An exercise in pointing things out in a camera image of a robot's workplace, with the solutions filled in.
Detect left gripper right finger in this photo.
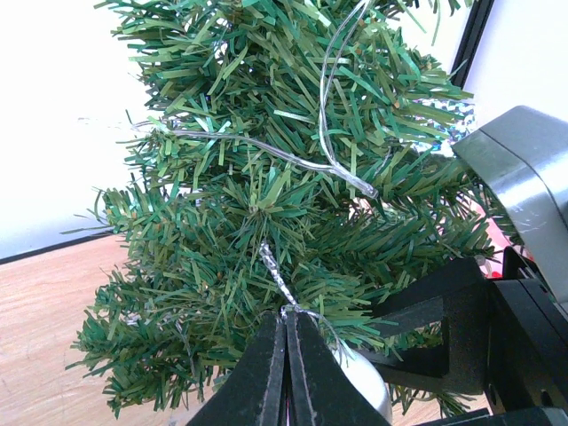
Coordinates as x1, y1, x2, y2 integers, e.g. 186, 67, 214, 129
287, 312, 388, 425

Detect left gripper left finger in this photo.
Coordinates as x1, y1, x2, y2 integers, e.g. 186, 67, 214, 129
188, 313, 286, 426

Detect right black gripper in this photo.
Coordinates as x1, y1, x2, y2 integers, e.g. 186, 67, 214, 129
359, 248, 567, 425

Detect clear string lights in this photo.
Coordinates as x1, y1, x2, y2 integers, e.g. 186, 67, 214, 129
77, 0, 383, 201

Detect silver gift box ornament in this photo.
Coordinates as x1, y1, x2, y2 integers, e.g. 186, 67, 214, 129
414, 99, 477, 158

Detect small green christmas tree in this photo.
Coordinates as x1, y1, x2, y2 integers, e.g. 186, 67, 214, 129
74, 1, 515, 414

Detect white ball ornament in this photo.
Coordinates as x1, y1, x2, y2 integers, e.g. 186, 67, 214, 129
258, 241, 392, 425

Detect red ribbon bow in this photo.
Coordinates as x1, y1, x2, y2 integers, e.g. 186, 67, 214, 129
475, 216, 534, 279

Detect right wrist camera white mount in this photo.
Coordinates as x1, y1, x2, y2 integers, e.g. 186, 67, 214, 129
453, 106, 567, 309

